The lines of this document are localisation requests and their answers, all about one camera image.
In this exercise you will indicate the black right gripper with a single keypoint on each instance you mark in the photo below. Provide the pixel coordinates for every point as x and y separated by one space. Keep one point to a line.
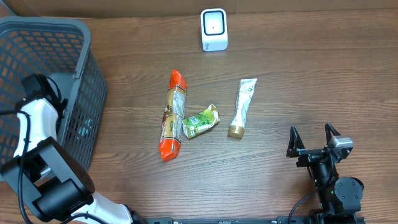
313 152

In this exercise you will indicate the white tube gold cap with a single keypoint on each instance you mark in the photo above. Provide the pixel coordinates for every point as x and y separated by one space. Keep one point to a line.
243 100

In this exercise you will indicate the green drink carton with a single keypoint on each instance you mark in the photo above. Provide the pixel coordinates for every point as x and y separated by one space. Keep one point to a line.
201 122

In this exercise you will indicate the orange spaghetti packet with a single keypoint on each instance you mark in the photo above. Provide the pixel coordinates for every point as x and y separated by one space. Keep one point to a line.
174 112

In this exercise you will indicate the mint green tissue pack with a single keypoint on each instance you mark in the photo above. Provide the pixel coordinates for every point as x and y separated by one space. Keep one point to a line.
85 128

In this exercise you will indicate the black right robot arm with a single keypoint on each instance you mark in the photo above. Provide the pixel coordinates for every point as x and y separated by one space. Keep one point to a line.
340 197

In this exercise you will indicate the white barcode scanner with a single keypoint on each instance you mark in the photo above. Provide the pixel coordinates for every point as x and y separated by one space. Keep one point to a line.
214 30

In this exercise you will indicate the grey plastic shopping basket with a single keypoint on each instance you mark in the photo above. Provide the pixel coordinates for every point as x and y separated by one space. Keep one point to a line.
59 49

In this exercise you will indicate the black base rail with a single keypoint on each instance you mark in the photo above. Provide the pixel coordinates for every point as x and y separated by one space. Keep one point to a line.
278 220

